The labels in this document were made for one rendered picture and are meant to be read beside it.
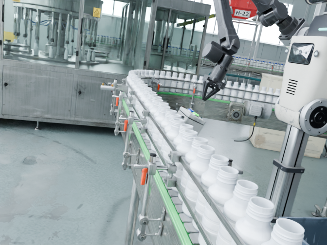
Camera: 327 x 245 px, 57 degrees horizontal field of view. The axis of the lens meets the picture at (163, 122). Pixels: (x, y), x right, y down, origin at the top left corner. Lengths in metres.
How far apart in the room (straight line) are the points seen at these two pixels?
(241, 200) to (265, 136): 4.69
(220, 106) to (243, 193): 2.16
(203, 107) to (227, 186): 2.10
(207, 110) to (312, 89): 1.45
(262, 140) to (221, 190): 4.65
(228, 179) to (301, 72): 0.87
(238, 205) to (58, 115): 3.92
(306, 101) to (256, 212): 0.92
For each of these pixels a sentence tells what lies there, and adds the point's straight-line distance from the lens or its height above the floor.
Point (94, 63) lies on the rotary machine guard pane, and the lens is 4.23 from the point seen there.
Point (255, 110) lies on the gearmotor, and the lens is 2.55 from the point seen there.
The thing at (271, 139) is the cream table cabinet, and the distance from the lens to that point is 5.25.
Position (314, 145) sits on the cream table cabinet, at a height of 0.20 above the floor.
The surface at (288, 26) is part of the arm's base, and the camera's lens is 1.59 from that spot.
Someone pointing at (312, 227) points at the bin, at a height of 0.92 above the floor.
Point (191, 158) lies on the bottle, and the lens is 0.73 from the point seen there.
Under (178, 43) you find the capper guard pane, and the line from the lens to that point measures 6.33.
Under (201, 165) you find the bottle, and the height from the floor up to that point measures 1.13.
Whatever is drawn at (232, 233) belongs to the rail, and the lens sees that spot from 0.51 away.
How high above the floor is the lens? 1.37
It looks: 14 degrees down
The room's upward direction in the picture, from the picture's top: 9 degrees clockwise
